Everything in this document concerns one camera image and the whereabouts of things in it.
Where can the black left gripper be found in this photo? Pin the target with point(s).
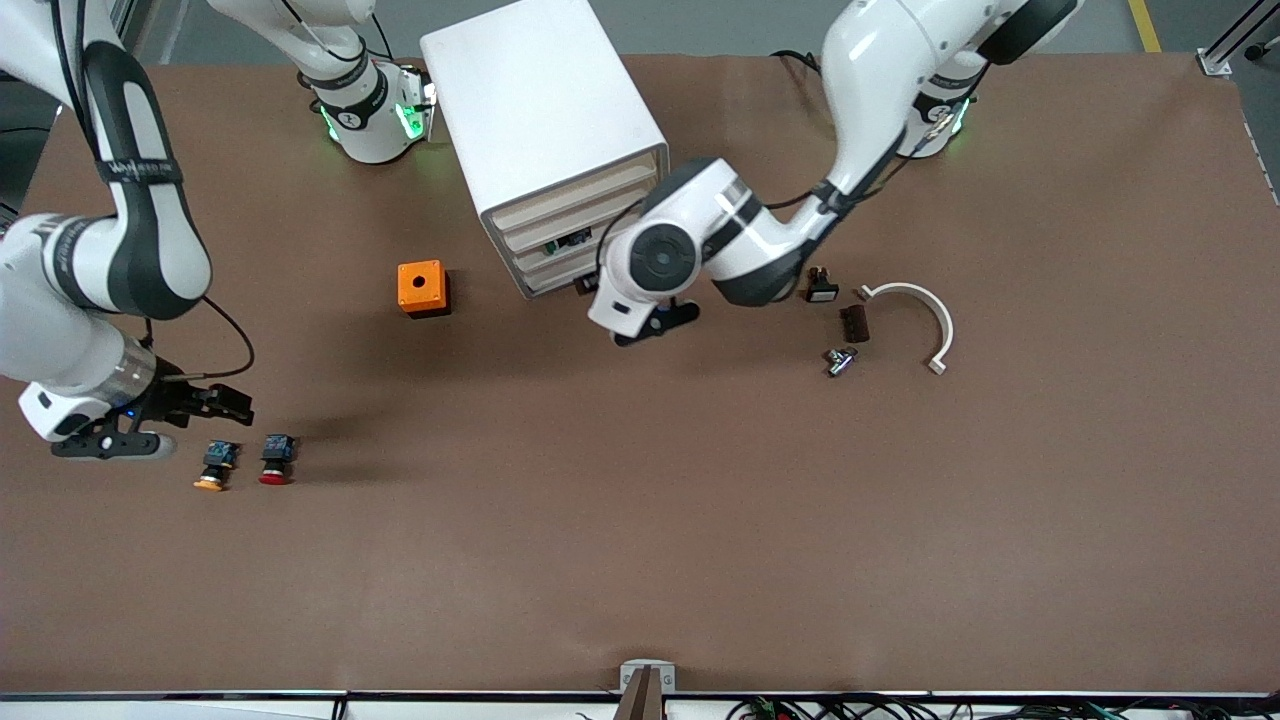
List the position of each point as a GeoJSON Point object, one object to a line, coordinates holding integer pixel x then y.
{"type": "Point", "coordinates": [590, 282]}

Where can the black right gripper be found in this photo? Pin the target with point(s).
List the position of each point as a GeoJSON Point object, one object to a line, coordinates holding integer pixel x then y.
{"type": "Point", "coordinates": [183, 402]}

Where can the red push button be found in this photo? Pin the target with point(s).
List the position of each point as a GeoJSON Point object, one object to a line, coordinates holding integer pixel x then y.
{"type": "Point", "coordinates": [275, 458]}

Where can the white plastic drawer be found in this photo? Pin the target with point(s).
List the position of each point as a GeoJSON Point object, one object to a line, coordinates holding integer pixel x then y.
{"type": "Point", "coordinates": [540, 232]}

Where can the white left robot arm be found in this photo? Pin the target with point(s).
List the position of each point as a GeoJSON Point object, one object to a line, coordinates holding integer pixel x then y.
{"type": "Point", "coordinates": [880, 70]}

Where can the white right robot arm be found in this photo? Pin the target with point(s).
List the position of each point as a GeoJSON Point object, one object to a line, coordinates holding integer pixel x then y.
{"type": "Point", "coordinates": [50, 340]}

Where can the green push button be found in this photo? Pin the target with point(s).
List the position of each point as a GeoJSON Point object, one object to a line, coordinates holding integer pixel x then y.
{"type": "Point", "coordinates": [575, 239]}

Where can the yellow push button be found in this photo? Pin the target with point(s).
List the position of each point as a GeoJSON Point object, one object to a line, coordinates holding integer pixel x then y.
{"type": "Point", "coordinates": [215, 462]}

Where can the white drawer cabinet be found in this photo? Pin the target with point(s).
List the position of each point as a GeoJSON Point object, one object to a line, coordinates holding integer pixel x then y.
{"type": "Point", "coordinates": [540, 100]}

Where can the orange box with hole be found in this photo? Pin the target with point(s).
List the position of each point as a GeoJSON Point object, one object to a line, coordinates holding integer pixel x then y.
{"type": "Point", "coordinates": [420, 285]}

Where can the small silver blue connector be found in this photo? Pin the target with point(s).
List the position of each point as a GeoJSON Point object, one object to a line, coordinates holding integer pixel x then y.
{"type": "Point", "coordinates": [840, 362]}

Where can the brown contact block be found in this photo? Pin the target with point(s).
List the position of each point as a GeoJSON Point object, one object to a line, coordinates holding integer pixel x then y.
{"type": "Point", "coordinates": [855, 324]}

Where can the black white switch button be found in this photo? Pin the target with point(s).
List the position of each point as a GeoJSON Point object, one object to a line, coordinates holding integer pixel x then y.
{"type": "Point", "coordinates": [822, 290]}

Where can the white curved bracket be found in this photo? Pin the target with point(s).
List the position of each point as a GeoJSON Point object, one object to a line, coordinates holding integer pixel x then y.
{"type": "Point", "coordinates": [915, 291]}

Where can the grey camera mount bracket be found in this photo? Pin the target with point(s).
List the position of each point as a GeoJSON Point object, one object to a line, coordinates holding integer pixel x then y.
{"type": "Point", "coordinates": [647, 680]}

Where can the aluminium frame profile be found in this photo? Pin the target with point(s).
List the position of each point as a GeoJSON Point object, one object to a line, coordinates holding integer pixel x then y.
{"type": "Point", "coordinates": [1215, 62]}

